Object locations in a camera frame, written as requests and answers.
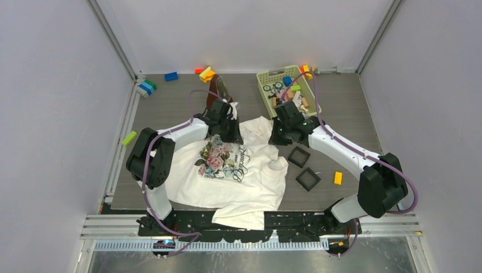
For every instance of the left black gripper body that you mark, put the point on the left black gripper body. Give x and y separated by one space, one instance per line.
221 122

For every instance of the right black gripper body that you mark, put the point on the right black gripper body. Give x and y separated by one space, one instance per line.
277 124

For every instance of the white floral t-shirt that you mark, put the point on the white floral t-shirt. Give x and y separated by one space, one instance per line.
237 180

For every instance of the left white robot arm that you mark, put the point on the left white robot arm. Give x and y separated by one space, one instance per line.
151 157

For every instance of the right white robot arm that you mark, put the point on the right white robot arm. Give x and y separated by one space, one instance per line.
382 183

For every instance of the brown wooden metronome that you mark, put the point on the brown wooden metronome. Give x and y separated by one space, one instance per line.
218 92

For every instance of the green plastic basket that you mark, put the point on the green plastic basket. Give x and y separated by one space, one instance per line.
287 84

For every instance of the blue toy brick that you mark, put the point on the blue toy brick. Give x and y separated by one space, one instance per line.
171 76

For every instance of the yellow toy brick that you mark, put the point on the yellow toy brick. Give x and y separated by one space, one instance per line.
338 176

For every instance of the blue green stacked bricks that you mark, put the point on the blue green stacked bricks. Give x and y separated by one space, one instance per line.
146 88

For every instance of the lime green block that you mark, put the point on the lime green block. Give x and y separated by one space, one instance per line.
129 138

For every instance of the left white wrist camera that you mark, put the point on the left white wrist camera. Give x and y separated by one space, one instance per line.
229 110

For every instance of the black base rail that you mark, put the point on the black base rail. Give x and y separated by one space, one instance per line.
288 226

